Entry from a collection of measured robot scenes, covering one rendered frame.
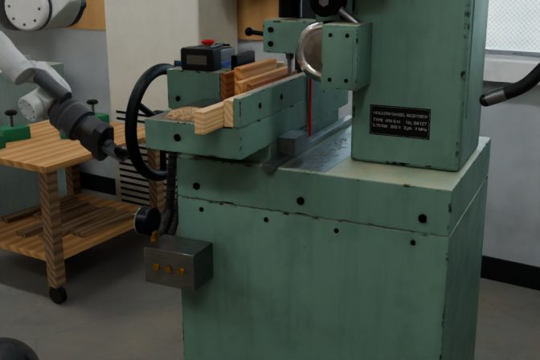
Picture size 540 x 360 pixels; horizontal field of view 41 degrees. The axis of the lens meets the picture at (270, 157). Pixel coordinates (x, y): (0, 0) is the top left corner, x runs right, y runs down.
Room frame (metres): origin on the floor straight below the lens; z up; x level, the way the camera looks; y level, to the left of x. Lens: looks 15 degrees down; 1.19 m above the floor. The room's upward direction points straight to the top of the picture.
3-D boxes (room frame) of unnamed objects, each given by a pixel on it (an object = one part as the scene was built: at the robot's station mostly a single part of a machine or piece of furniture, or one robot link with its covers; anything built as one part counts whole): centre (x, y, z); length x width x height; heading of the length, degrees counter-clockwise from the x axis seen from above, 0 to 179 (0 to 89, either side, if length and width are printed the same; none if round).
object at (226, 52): (1.66, 0.15, 0.99); 0.13 x 0.11 x 0.06; 155
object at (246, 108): (1.56, -0.07, 0.93); 0.60 x 0.02 x 0.06; 155
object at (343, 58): (1.38, -0.15, 1.02); 0.09 x 0.07 x 0.12; 155
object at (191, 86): (1.66, 0.14, 0.91); 0.15 x 0.14 x 0.09; 155
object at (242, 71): (1.61, 0.03, 0.94); 0.18 x 0.02 x 0.07; 155
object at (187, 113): (1.39, 0.15, 0.91); 0.10 x 0.07 x 0.02; 65
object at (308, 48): (1.43, -0.11, 1.02); 0.12 x 0.03 x 0.12; 65
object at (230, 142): (1.62, 0.06, 0.87); 0.61 x 0.30 x 0.06; 155
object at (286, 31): (1.59, -0.06, 1.03); 0.14 x 0.07 x 0.09; 65
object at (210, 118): (1.49, 0.01, 0.92); 0.55 x 0.02 x 0.04; 155
